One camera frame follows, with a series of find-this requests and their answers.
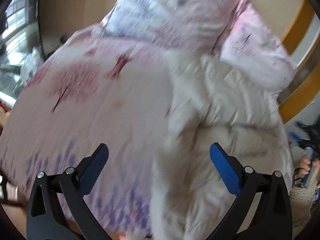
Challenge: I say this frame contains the pink floral bed sheet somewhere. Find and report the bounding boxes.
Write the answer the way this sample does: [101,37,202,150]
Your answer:
[1,27,172,236]

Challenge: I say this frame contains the beige puffer jacket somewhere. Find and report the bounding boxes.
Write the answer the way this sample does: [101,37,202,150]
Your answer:
[150,50,293,239]

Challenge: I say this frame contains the floral pink pillow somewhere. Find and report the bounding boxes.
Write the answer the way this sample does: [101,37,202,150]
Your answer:
[220,3,297,98]
[100,0,248,54]

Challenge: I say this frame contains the wooden glass door frame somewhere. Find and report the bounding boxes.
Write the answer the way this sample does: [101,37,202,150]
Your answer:
[278,0,319,123]

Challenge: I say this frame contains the right floral pink pillow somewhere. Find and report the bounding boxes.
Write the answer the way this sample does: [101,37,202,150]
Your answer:
[220,3,297,98]

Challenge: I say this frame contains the left floral pink pillow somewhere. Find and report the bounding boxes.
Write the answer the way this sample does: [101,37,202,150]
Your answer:
[100,0,248,54]

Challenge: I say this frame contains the black television screen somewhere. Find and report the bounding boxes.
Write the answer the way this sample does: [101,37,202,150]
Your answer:
[1,0,46,107]

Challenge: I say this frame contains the person right hand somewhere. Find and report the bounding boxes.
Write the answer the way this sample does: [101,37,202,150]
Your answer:
[299,151,319,176]

